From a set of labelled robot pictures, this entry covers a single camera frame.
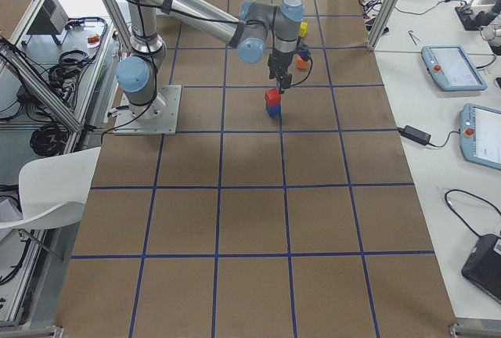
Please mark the red wooden block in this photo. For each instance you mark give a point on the red wooden block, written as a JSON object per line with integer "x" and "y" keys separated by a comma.
{"x": 272, "y": 97}

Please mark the teach pendant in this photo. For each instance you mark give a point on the teach pendant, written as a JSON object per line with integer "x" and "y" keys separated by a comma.
{"x": 480, "y": 135}
{"x": 451, "y": 69}

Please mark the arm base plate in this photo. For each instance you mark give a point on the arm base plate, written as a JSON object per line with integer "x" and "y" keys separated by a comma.
{"x": 160, "y": 118}

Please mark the white chair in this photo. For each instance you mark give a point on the white chair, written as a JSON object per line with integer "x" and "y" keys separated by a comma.
{"x": 53, "y": 192}

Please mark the grey control box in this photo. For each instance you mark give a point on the grey control box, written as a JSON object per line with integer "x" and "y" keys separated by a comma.
{"x": 50, "y": 20}

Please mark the upper teach pendant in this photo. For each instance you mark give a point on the upper teach pendant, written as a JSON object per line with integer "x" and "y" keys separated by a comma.
{"x": 451, "y": 69}

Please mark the orange wooden block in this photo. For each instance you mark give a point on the orange wooden block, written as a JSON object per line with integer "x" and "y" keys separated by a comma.
{"x": 301, "y": 64}

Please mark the lower teach pendant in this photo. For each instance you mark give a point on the lower teach pendant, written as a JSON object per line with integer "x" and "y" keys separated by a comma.
{"x": 480, "y": 135}

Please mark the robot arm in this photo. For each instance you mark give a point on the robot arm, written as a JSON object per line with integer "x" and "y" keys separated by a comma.
{"x": 247, "y": 34}

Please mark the black power brick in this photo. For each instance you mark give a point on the black power brick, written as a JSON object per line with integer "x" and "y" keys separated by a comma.
{"x": 415, "y": 135}

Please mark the left aluminium frame post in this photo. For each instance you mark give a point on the left aluminium frame post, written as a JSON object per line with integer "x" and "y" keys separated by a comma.
{"x": 114, "y": 11}

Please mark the yellow wooden block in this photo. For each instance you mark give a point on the yellow wooden block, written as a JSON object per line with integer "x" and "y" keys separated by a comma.
{"x": 303, "y": 29}

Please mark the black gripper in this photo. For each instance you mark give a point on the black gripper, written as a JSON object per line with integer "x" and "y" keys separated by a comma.
{"x": 279, "y": 61}

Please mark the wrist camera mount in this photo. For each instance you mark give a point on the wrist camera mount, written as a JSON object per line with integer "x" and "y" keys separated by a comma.
{"x": 303, "y": 52}

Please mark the blue wooden block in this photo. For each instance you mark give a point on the blue wooden block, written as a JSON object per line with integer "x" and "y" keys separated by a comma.
{"x": 273, "y": 111}

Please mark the black device on desk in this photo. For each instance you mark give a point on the black device on desk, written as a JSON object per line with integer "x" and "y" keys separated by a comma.
{"x": 482, "y": 267}

